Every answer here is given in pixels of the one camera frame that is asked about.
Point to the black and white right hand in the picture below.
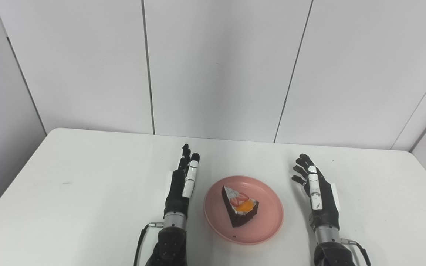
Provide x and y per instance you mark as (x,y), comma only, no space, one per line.
(324,207)

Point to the black and white left hand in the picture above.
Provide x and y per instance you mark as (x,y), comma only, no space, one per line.
(178,188)

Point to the pink round plate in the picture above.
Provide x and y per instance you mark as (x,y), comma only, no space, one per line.
(264,221)

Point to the chocolate cake slice with fruit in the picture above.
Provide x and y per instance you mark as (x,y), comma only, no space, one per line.
(240,208)

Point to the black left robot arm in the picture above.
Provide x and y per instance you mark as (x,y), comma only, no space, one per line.
(168,244)

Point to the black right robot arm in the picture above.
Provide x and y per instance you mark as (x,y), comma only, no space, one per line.
(331,251)

